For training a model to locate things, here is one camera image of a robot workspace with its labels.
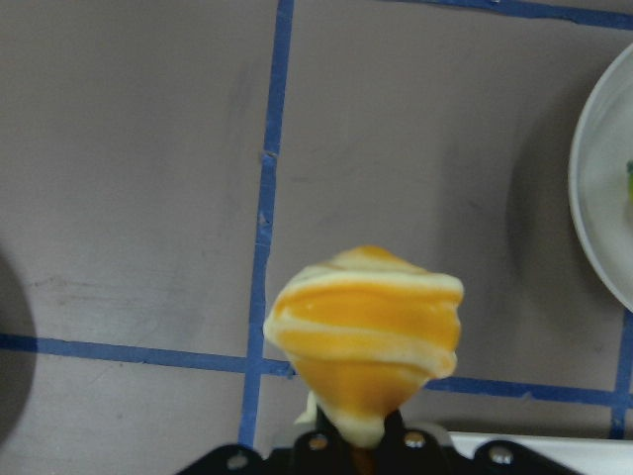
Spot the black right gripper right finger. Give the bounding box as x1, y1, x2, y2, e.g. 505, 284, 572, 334
380, 411, 445, 474

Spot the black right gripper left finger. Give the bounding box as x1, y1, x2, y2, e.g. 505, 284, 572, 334
294, 410, 346, 475

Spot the striped orange bread roll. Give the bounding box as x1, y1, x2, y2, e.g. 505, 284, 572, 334
263, 245, 464, 448

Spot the white round plate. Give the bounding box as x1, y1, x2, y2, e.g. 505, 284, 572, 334
568, 47, 632, 310

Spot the white rectangular tray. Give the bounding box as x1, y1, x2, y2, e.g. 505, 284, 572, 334
449, 431, 633, 475

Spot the yellow lemon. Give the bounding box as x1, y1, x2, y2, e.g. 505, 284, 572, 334
626, 159, 633, 204

